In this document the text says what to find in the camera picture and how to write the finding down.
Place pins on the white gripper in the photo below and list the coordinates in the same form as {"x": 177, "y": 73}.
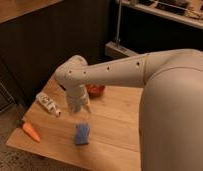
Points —
{"x": 77, "y": 99}

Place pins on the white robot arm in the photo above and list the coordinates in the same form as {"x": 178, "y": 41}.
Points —
{"x": 171, "y": 105}

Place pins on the red ceramic bowl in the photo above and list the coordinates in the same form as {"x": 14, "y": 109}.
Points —
{"x": 95, "y": 90}

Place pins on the blue sponge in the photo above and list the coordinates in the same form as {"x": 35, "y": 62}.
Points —
{"x": 82, "y": 134}

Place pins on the white plastic bottle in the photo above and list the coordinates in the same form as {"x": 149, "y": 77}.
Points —
{"x": 48, "y": 104}

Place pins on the orange toy carrot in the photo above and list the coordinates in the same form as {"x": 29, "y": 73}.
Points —
{"x": 30, "y": 130}

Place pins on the wooden countertop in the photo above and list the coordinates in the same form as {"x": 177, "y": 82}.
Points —
{"x": 10, "y": 9}

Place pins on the metal shelf rack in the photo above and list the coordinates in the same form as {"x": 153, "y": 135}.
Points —
{"x": 155, "y": 25}

